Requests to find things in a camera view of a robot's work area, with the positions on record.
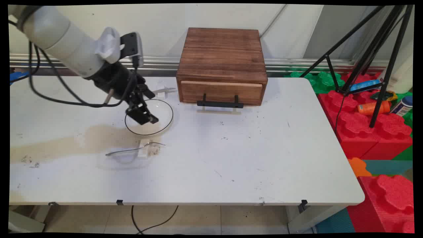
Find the brown wooden drawer cabinet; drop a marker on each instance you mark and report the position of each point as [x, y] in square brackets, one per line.
[221, 53]

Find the orange bottle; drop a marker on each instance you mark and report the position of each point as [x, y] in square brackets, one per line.
[366, 108]

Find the green foam block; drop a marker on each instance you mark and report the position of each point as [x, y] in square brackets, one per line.
[319, 82]

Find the large red foam block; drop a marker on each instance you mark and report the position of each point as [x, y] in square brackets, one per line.
[357, 129]

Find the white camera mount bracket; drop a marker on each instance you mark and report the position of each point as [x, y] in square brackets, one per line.
[109, 44]

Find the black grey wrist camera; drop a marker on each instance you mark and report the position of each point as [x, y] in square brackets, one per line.
[134, 46]

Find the white container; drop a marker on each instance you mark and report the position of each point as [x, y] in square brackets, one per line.
[401, 72]

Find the white plate black rim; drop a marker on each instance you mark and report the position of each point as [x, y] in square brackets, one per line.
[162, 114]

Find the white bottle blue cap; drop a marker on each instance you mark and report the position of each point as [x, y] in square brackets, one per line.
[403, 105]

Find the metal fork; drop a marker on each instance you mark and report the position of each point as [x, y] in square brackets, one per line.
[129, 150]

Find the white knife rest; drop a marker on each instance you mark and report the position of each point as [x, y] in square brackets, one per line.
[161, 95]

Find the orange foam block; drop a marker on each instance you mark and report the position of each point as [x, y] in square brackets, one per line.
[358, 167]

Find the aluminium wall rail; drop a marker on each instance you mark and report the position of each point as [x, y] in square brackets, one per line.
[297, 62]

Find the green yellow wrapper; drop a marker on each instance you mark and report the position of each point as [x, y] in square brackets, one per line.
[391, 96]

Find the light wooden drawer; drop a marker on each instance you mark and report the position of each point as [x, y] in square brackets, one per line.
[221, 91]

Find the metal spoon on rest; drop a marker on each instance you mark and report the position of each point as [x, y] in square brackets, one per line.
[170, 89]

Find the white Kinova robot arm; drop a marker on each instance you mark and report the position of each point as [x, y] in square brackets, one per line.
[59, 39]

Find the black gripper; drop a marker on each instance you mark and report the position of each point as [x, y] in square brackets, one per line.
[114, 79]

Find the white table leg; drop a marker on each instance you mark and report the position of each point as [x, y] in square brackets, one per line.
[23, 223]
[307, 219]

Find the blue object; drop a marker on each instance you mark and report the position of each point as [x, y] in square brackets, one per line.
[18, 76]

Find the teal foam mat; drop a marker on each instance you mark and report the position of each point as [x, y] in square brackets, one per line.
[390, 167]

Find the blue packet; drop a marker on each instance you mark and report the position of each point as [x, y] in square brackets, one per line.
[363, 85]

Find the blue foam mat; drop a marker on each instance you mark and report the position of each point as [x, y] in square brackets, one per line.
[335, 223]

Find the black tripod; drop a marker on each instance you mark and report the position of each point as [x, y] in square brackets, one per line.
[385, 76]

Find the white fork rest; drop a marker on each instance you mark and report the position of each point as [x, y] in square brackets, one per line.
[145, 152]

